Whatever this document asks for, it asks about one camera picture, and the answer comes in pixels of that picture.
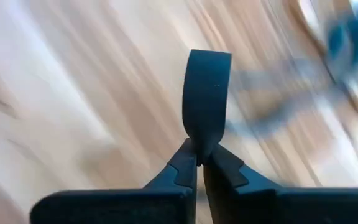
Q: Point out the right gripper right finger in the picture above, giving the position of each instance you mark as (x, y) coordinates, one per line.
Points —
(228, 193)

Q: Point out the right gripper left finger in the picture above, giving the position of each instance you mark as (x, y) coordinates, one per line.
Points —
(166, 202)

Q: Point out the black rubber band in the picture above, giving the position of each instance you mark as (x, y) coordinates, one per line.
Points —
(205, 93)

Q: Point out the blue rubber band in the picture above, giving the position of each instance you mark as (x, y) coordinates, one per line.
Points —
(353, 40)
(259, 121)

